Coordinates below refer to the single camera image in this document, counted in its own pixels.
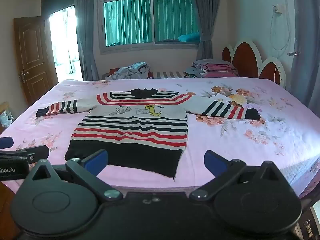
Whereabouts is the teal cloth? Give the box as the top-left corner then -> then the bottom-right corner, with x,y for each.
177,33 -> 200,42

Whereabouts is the red and white headboard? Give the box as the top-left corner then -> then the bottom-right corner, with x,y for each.
221,39 -> 287,89

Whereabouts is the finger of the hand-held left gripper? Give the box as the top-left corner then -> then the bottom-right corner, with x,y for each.
0,145 -> 50,165
0,137 -> 14,149

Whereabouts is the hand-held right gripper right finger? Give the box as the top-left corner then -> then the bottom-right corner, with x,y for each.
189,150 -> 293,202

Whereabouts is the brown wooden door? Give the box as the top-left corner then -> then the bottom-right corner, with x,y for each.
13,17 -> 59,105

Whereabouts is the pile of grey clothes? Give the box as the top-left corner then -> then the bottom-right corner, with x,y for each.
105,62 -> 153,81

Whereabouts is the grey appliance with buttons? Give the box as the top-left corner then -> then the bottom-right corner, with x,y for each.
296,202 -> 320,240

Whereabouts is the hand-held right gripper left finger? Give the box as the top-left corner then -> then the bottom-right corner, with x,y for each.
25,149 -> 123,202

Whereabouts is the striped cushion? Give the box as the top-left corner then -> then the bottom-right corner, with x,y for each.
152,71 -> 187,79

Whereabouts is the sliding glass window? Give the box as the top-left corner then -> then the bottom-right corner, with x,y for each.
99,0 -> 200,54

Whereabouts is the grey curtain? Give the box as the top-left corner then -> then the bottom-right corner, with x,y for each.
190,0 -> 223,60
74,0 -> 100,82

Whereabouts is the white cable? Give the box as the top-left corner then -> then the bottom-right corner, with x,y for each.
269,12 -> 293,80

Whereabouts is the black garment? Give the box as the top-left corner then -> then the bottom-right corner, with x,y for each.
36,88 -> 261,178

